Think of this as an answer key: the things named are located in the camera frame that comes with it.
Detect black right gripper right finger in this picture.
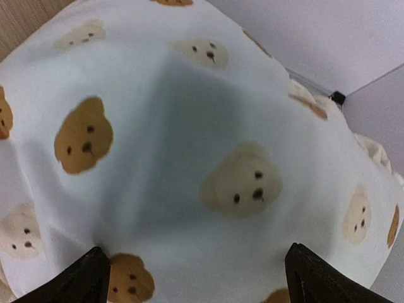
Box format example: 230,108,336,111
285,243,390,303

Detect aluminium table edge rail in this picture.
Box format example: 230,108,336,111
287,68,346,108

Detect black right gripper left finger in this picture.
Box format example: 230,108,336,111
15,246,110,303

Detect large bear print cushion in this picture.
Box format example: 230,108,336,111
1,1,403,302

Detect wooden pet bed frame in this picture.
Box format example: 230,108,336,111
0,0,74,61

